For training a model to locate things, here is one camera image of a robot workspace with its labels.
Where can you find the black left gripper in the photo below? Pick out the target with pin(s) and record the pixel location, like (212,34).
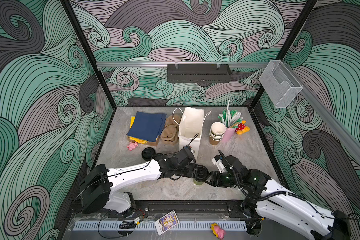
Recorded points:
(193,170)

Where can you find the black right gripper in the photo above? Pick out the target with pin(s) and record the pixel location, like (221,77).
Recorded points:
(214,174)

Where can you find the white paper takeout bag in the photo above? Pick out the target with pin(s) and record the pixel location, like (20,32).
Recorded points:
(190,128)

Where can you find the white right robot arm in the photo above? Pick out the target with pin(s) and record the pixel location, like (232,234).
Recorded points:
(265,198)

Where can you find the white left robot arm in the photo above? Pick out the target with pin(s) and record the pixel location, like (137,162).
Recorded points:
(100,188)

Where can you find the brown cup sleeve pile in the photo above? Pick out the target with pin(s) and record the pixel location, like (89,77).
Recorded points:
(169,135)

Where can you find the brown cardboard napkin tray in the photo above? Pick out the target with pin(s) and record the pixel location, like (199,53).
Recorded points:
(154,144)

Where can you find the stack of black cup lids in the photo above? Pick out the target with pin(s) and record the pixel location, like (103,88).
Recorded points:
(148,153)

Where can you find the pink straw holder cup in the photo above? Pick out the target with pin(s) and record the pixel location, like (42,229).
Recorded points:
(228,134)

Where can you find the stack of green paper cups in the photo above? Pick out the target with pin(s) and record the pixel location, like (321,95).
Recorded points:
(217,132)

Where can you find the red yellow plush toy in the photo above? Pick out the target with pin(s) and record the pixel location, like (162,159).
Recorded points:
(242,128)

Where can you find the navy blue napkin stack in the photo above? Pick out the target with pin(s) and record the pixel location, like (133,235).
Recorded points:
(147,126)

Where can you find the pink squishy toy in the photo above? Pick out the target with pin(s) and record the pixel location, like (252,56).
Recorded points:
(132,145)

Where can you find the pink yellow toy figure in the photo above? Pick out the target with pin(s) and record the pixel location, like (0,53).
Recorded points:
(218,231)

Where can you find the wrapped straws bundle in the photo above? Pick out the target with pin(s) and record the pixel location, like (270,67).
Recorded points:
(229,117)

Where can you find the colourful picture card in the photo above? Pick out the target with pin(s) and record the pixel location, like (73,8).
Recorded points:
(167,222)

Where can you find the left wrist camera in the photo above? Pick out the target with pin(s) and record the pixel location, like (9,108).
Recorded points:
(185,156)

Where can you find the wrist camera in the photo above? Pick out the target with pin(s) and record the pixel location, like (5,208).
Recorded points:
(218,162)
(185,156)

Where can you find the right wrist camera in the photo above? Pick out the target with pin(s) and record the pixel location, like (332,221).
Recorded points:
(218,162)

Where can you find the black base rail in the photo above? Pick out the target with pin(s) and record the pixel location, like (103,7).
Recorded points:
(231,208)

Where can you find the black wall shelf tray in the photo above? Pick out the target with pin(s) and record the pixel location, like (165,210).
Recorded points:
(205,74)

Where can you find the clear acrylic wall holder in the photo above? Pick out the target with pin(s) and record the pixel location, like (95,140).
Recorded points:
(281,84)

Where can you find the aluminium wall rail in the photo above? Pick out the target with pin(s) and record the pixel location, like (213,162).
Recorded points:
(140,64)

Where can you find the black corner frame post left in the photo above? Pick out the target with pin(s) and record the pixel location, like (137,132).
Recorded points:
(83,41)

